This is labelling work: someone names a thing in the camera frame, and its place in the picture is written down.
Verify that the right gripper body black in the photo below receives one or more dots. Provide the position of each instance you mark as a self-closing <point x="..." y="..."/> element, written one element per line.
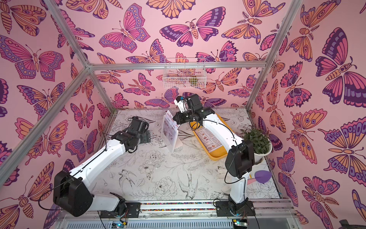
<point x="179" y="117"/>

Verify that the yellow plastic tray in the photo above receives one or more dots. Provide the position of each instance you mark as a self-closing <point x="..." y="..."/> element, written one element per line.
<point x="216" y="137"/>

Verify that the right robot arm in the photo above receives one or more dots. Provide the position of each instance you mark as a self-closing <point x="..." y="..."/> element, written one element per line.
<point x="240" y="153"/>

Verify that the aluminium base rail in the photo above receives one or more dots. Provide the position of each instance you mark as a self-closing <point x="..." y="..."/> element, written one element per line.
<point x="193" y="214"/>

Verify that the clear acrylic menu holder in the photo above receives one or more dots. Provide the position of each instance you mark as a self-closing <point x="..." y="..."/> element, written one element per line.
<point x="170" y="134"/>

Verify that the green potted plant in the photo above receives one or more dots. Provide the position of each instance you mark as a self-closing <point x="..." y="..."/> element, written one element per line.
<point x="262" y="144"/>

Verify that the Dim Sum Inn menu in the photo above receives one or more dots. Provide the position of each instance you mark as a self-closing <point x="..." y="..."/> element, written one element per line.
<point x="210" y="142"/>

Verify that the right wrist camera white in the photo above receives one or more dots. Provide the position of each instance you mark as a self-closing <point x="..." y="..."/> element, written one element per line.
<point x="180" y="102"/>

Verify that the purple pink spatula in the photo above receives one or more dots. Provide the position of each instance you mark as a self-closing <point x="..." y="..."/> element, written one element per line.
<point x="261" y="176"/>

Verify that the white wire basket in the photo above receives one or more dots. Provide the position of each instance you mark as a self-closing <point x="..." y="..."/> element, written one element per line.
<point x="184" y="73"/>

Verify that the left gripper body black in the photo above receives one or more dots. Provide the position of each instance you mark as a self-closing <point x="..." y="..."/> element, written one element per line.
<point x="145" y="139"/>

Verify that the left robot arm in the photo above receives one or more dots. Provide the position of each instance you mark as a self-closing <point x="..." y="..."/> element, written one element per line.
<point x="72" y="190"/>

